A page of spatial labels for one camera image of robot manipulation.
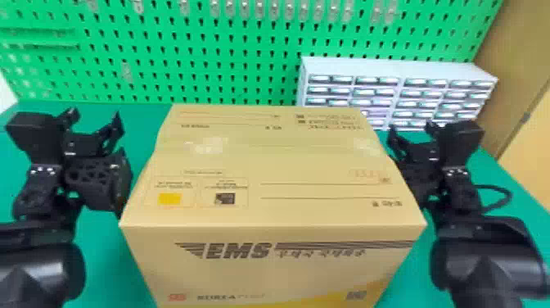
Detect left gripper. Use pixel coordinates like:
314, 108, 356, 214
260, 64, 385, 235
61, 110, 134, 220

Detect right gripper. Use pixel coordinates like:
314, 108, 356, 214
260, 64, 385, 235
385, 120, 448, 213

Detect cardboard box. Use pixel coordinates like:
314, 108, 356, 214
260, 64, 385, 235
118, 102, 428, 308

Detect white drawer cabinet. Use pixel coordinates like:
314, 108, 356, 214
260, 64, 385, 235
388, 60, 500, 132
295, 56, 403, 131

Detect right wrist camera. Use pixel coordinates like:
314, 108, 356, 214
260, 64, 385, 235
433, 119, 487, 170

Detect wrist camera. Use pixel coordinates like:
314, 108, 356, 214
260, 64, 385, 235
433, 119, 487, 170
4, 107, 81, 167

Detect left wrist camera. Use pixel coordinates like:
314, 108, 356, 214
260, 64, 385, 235
4, 107, 81, 167

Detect black cable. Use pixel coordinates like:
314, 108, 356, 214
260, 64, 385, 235
471, 184, 515, 215

